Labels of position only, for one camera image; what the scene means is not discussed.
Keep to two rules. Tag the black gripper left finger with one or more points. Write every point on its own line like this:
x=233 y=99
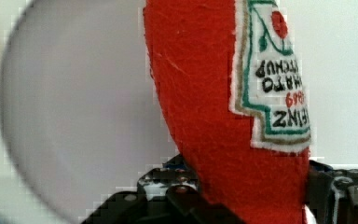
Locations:
x=166 y=195

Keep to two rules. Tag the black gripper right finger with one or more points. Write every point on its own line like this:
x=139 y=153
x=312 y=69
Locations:
x=332 y=195

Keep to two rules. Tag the red plush ketchup bottle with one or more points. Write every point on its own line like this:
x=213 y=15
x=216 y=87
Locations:
x=230 y=90

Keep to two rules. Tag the grey round plate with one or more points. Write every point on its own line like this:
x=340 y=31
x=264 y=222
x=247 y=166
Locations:
x=79 y=112

